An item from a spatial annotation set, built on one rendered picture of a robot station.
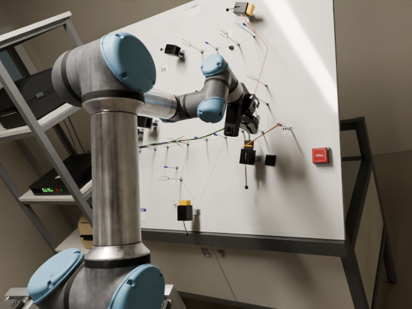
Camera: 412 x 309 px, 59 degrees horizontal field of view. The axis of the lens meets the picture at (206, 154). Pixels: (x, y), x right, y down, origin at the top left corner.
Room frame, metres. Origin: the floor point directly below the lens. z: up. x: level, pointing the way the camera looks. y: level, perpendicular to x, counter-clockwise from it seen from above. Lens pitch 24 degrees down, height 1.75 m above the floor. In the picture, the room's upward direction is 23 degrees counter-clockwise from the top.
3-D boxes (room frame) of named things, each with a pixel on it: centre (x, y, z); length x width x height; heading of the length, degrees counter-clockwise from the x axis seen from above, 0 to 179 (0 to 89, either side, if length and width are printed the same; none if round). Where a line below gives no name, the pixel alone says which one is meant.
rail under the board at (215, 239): (1.30, 0.14, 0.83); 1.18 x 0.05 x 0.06; 52
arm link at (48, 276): (0.60, 0.35, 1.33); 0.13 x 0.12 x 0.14; 56
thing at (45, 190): (1.95, 0.73, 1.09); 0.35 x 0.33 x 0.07; 52
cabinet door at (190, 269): (1.49, 0.35, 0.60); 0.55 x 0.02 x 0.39; 52
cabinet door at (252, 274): (1.14, -0.08, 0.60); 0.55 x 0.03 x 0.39; 52
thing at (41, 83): (1.93, 0.70, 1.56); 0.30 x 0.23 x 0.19; 143
